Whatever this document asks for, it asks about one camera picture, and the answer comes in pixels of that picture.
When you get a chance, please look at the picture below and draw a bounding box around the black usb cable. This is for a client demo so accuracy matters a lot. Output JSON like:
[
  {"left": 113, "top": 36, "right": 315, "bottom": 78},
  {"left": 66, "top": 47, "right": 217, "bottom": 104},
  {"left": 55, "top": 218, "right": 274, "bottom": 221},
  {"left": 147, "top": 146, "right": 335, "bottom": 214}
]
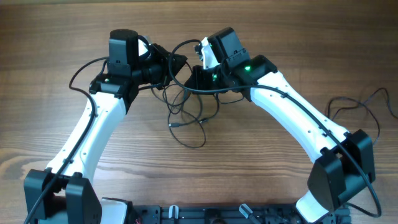
[
  {"left": 325, "top": 87, "right": 398, "bottom": 147},
  {"left": 150, "top": 60, "right": 220, "bottom": 149}
]

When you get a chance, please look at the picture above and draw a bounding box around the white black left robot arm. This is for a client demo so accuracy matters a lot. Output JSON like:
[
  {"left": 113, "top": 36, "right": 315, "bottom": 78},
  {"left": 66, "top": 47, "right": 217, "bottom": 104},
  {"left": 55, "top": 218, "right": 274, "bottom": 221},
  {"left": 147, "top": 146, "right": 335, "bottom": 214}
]
[{"left": 24, "top": 29, "right": 187, "bottom": 223}]

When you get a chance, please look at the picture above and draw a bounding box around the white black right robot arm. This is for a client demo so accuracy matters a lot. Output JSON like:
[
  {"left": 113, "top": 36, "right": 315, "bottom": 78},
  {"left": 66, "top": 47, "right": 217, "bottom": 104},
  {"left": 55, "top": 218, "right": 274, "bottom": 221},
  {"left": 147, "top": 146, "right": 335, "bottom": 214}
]
[{"left": 185, "top": 27, "right": 375, "bottom": 223}]

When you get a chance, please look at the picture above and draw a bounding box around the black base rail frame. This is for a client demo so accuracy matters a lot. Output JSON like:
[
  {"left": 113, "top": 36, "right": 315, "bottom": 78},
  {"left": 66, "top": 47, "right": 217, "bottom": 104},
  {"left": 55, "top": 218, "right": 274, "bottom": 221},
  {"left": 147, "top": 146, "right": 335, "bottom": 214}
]
[{"left": 133, "top": 203, "right": 352, "bottom": 224}]

